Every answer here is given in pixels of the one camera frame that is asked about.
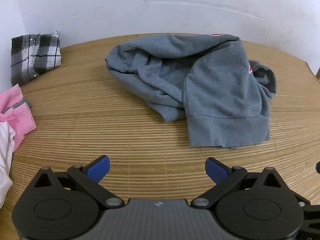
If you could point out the grey cloth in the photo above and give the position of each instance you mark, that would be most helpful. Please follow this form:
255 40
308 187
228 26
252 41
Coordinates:
23 102

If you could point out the white garment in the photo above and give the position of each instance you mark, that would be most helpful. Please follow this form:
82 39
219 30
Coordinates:
5 155

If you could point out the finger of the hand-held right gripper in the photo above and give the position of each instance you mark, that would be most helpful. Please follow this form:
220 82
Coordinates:
318 167

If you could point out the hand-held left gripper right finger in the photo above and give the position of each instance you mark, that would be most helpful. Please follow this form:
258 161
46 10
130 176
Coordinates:
215 170

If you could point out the pink garment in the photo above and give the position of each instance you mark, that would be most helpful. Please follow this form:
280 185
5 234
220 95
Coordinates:
20 122

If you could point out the grey hoodie with red print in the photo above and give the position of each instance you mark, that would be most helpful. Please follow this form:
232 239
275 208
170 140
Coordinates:
212 92

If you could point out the black white plaid shirt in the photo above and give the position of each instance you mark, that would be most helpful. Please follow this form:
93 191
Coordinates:
35 55

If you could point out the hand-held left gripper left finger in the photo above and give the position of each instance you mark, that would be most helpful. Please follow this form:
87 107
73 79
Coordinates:
98 168

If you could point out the wooden frame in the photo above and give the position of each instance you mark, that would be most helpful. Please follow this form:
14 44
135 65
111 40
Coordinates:
318 73

